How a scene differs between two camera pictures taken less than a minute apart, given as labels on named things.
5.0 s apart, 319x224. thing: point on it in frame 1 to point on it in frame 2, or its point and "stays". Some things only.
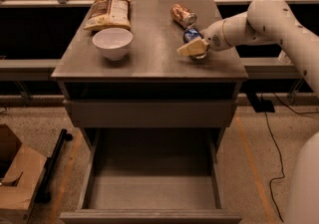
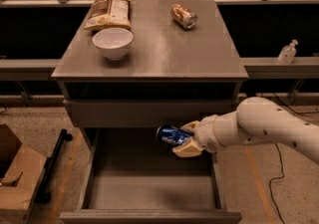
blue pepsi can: (190, 34) to (171, 135)
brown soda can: (182, 16) stays
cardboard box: (21, 173) stays
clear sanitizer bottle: (283, 58) stays
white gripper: (215, 37) to (205, 133)
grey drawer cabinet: (153, 88) stays
